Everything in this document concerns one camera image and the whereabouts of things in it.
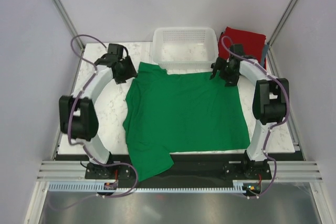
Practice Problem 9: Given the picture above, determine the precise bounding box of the folded grey blue t shirt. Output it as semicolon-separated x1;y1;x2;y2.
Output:
261;44;269;59

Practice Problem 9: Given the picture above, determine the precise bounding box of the left aluminium frame post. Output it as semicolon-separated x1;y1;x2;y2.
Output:
51;0;78;37

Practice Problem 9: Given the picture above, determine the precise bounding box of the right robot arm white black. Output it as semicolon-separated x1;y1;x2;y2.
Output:
210;55;289;179

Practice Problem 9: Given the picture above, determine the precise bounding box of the aluminium frame post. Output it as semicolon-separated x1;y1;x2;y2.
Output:
267;0;299;47
51;0;78;37

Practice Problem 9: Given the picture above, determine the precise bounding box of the green t shirt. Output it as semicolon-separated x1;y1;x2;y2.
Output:
123;62;250;181

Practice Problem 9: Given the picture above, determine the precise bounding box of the aluminium extrusion rail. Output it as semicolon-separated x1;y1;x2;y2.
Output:
37;161;322;183

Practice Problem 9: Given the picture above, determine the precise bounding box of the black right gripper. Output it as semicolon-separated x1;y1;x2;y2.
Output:
210;57;240;87

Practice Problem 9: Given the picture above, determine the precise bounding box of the white plastic basket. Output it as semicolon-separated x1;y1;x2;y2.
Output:
151;27;218;70

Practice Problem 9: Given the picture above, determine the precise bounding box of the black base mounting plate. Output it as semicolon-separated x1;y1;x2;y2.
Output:
85;154;272;188

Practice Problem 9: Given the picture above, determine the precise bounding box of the right aluminium frame post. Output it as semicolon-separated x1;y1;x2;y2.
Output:
267;0;299;47

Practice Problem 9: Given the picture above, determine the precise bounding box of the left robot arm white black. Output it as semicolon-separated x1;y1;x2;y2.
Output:
59;54;137;178

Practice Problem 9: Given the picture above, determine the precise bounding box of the white slotted cable duct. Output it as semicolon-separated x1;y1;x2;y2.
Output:
48;182;261;193

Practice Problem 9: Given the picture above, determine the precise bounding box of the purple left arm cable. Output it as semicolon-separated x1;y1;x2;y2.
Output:
67;34;140;200

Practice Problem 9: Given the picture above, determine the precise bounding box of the folded dark red t shirt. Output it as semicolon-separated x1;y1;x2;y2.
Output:
260;57;267;70

